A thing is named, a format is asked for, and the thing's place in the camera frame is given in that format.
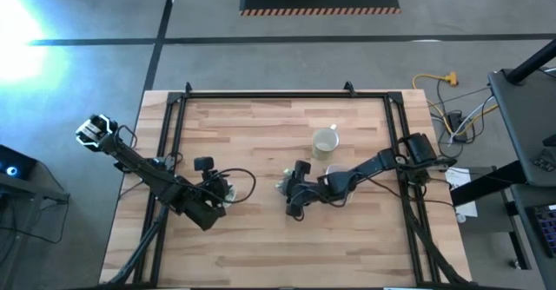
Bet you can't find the grey cart top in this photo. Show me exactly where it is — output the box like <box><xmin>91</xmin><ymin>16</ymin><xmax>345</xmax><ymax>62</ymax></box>
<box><xmin>486</xmin><ymin>67</ymin><xmax>556</xmax><ymax>188</ymax></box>

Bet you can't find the black aluminium rig frame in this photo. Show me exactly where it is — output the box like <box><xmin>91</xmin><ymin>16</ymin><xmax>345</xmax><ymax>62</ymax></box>
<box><xmin>103</xmin><ymin>80</ymin><xmax>474</xmax><ymax>290</ymax></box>

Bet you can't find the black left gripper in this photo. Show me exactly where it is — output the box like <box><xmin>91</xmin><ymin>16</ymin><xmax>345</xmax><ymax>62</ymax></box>
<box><xmin>193</xmin><ymin>155</ymin><xmax>238</xmax><ymax>209</ymax></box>

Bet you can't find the yellow extension cable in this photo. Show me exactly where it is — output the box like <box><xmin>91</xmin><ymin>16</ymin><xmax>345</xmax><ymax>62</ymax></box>
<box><xmin>411</xmin><ymin>71</ymin><xmax>500</xmax><ymax>137</ymax></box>

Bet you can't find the black device with blue light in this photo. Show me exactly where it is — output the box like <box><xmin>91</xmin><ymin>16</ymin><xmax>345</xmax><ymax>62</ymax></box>
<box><xmin>0</xmin><ymin>144</ymin><xmax>38</xmax><ymax>181</ymax></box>

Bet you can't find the dark low table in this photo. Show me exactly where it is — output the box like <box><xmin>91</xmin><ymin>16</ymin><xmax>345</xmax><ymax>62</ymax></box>
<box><xmin>507</xmin><ymin>183</ymin><xmax>556</xmax><ymax>290</ymax></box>

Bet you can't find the black pole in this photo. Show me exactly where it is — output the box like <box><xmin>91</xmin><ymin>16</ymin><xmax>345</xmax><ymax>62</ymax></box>
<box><xmin>506</xmin><ymin>37</ymin><xmax>556</xmax><ymax>85</ymax></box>

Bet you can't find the green white stevia packet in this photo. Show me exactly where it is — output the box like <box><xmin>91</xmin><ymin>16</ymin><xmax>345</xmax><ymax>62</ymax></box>
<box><xmin>275</xmin><ymin>170</ymin><xmax>296</xmax><ymax>195</ymax></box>

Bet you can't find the pale green mug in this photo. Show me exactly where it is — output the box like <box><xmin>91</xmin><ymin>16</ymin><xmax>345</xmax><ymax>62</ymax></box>
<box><xmin>311</xmin><ymin>124</ymin><xmax>341</xmax><ymax>161</ymax></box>

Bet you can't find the dark side stand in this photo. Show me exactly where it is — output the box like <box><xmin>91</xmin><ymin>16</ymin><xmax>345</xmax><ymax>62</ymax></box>
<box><xmin>0</xmin><ymin>172</ymin><xmax>70</xmax><ymax>244</ymax></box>

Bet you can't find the white paper sheet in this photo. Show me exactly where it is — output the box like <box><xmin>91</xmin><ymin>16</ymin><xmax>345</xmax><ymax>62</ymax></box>
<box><xmin>443</xmin><ymin>167</ymin><xmax>479</xmax><ymax>220</ymax></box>

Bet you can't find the black keyboard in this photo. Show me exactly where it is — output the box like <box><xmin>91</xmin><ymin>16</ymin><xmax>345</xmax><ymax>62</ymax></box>
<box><xmin>525</xmin><ymin>202</ymin><xmax>556</xmax><ymax>259</ymax></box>

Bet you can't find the black power strip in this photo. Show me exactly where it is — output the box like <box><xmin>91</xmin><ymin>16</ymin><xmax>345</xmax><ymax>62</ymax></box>
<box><xmin>447</xmin><ymin>110</ymin><xmax>469</xmax><ymax>143</ymax></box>

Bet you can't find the rectangular clear plastic container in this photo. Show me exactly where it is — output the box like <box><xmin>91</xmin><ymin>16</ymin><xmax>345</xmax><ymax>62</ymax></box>
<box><xmin>323</xmin><ymin>163</ymin><xmax>354</xmax><ymax>206</ymax></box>

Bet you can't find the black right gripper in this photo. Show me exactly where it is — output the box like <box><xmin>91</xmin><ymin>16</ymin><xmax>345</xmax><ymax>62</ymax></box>
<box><xmin>284</xmin><ymin>161</ymin><xmax>328</xmax><ymax>218</ymax></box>

